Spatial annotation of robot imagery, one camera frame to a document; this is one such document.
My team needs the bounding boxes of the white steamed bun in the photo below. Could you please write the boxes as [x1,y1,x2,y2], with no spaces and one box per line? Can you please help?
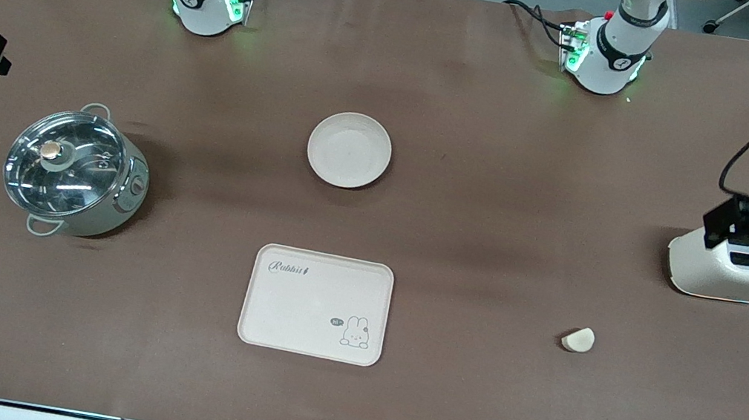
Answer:
[560,324,598,356]

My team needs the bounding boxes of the cream round plate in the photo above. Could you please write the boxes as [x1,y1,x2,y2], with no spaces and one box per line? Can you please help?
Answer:
[302,106,398,195]

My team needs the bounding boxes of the cream two-slot toaster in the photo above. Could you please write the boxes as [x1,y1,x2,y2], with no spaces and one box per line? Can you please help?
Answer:
[661,223,749,306]

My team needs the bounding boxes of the glass pot lid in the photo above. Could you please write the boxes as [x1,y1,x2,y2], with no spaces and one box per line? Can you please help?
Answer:
[0,100,134,228]

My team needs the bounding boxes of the grey electric cooking pot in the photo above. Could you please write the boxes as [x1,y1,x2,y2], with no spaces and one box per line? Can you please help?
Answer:
[0,90,160,253]

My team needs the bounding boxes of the office chair caster base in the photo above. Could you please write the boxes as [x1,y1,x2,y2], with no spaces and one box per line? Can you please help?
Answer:
[701,0,749,41]

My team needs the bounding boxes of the brown table cover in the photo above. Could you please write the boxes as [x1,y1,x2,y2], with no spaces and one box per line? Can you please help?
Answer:
[0,0,749,420]

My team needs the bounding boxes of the cream rabbit print tray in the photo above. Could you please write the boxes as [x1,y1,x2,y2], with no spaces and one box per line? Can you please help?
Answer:
[234,240,398,370]

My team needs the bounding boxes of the black left arm base cable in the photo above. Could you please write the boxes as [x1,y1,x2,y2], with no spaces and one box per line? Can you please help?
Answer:
[497,0,574,50]

